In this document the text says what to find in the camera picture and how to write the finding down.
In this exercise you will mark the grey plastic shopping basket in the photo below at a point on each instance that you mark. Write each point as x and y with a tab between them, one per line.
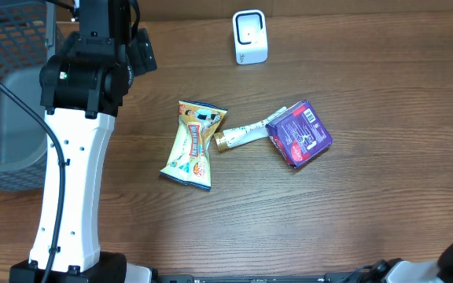
29	36

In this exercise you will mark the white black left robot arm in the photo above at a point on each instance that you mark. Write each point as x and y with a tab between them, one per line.
59	99

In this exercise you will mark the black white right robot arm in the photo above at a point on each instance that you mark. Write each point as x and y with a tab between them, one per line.
402	271

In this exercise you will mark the white barcode scanner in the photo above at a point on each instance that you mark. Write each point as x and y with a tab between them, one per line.
250	37

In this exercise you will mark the white tube gold cap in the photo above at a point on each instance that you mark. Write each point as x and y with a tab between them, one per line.
230	138

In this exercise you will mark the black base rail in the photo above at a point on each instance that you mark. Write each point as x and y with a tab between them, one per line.
326	278

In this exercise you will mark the yellow snack bag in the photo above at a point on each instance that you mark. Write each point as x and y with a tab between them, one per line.
188	161

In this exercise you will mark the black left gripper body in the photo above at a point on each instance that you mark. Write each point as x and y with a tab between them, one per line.
142	57

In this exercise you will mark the purple red snack pack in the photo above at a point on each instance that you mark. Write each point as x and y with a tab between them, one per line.
299	134

